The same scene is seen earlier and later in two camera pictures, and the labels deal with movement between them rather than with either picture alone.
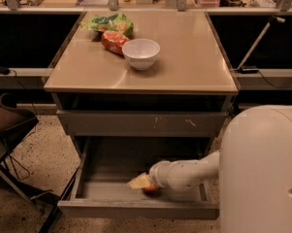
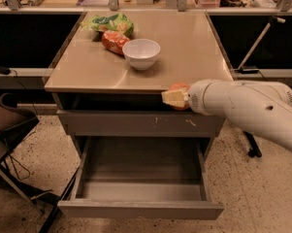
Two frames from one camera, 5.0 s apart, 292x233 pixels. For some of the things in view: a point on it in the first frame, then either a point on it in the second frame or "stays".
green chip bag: (117, 22) stays
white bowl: (141, 53) stays
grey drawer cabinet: (142, 79) stays
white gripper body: (157, 174) → (200, 98)
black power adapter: (1, 70) stays
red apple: (152, 189) → (181, 85)
